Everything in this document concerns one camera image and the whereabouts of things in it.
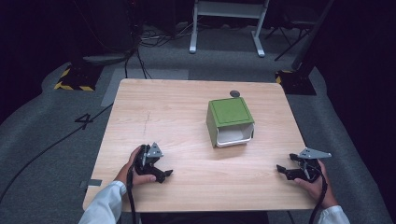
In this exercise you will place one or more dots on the black folding stand legs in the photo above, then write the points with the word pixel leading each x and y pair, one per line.
pixel 291 34

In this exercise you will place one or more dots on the small dark round disc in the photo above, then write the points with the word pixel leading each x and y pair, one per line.
pixel 234 93

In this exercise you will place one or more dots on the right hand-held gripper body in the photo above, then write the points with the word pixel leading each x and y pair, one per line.
pixel 308 165

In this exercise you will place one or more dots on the black tape floor mark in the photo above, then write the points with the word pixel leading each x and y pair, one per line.
pixel 84 119

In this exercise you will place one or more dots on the white drawer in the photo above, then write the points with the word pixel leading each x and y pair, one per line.
pixel 233 137

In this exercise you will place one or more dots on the white metal stand frame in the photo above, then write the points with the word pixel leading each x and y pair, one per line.
pixel 227 11

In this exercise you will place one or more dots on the grey tape strip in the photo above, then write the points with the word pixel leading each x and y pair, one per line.
pixel 93 183

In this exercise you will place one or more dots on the black yellow striped stand base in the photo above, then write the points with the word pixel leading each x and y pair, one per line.
pixel 295 81
pixel 77 77

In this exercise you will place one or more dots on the person's left hand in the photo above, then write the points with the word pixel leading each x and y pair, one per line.
pixel 124 174

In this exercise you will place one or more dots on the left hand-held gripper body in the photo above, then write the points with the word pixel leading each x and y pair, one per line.
pixel 148 157

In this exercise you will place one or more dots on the green drawer box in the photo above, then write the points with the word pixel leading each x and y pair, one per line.
pixel 230 112

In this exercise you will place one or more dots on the person's right hand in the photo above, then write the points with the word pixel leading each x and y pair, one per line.
pixel 320 189

